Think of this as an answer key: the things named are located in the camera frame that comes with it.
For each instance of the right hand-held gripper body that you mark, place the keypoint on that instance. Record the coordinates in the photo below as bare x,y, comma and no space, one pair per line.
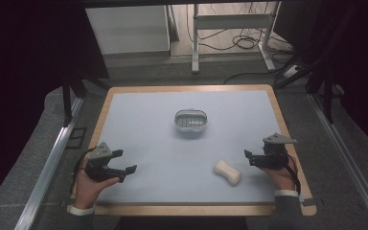
276,155

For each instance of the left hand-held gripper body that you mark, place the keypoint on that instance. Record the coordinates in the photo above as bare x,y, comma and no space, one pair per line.
99,152

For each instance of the person's right hand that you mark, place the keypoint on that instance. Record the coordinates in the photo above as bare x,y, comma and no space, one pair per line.
284,179

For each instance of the person's left hand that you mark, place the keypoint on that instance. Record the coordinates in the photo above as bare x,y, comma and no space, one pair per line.
87,191

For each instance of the cream soap bar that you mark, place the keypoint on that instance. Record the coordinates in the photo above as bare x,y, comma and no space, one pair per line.
227,172

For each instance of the pale blue table mat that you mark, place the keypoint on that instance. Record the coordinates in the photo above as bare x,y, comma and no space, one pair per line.
185,153

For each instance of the black stand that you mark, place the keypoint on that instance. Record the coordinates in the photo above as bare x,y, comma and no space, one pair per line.
68,96
319,76

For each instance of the wooden table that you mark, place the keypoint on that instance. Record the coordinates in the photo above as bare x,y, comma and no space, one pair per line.
185,210

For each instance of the grey soap dish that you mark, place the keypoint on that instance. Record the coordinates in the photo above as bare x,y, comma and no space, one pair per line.
190,121

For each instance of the white power strip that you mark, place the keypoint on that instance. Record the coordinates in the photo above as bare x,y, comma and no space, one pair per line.
291,72

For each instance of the dark curtain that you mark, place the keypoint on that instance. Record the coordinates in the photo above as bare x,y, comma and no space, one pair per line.
357,64
22,80

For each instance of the white cabinet panel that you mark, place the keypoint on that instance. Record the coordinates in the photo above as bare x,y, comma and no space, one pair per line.
127,30

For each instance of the black floor bracket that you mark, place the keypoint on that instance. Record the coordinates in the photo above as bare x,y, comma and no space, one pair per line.
76,138

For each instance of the aluminium rail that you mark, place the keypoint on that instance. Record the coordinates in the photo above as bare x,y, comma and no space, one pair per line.
348,159
49,163

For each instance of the white metal desk frame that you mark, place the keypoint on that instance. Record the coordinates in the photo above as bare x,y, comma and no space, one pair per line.
233,21

